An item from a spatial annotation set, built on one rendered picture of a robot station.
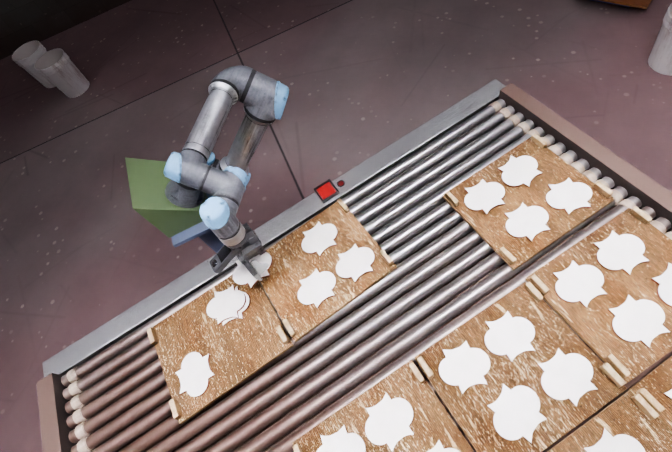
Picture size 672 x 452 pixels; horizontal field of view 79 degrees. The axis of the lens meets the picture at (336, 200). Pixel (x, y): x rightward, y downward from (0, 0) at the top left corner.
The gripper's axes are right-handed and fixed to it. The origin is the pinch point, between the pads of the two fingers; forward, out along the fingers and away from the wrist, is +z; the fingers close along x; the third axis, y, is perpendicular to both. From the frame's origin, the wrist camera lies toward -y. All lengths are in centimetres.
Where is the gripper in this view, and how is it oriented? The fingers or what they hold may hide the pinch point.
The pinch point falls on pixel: (252, 268)
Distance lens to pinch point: 140.4
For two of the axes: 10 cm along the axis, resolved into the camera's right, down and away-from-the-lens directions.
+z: 1.9, 5.5, 8.1
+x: -5.4, -6.3, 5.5
